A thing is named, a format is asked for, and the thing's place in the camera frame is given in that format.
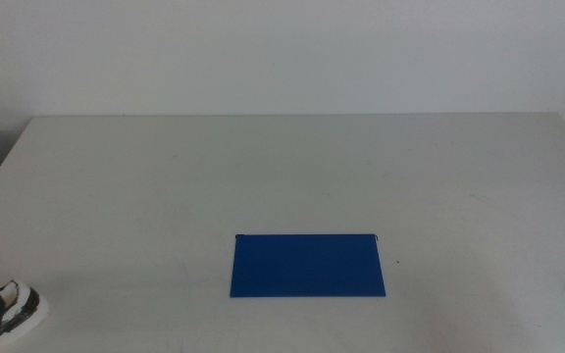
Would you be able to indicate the white shoe with black markings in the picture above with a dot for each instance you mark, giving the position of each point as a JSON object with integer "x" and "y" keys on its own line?
{"x": 30, "y": 305}

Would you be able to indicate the blue rectangular mat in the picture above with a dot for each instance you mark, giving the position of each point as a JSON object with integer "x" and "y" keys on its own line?
{"x": 307, "y": 267}

